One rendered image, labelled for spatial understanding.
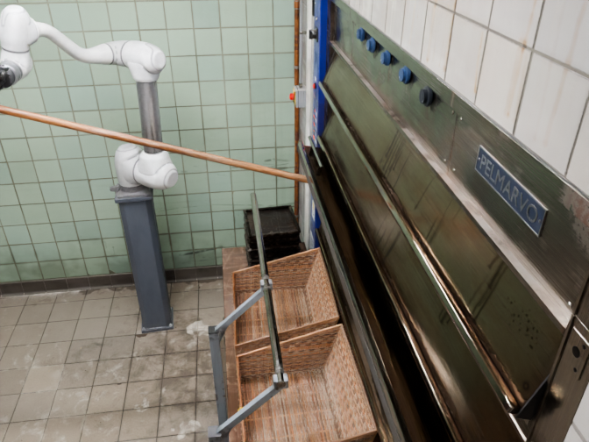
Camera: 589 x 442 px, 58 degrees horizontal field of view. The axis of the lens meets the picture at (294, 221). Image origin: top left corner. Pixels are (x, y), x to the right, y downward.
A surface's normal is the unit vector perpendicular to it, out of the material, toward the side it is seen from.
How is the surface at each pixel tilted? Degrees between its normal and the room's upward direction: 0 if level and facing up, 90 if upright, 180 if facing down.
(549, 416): 90
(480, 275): 70
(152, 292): 90
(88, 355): 0
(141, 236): 90
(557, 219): 90
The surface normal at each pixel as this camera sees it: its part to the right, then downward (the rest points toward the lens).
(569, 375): -0.99, 0.07
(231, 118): 0.14, 0.52
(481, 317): -0.93, -0.22
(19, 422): 0.00, -0.85
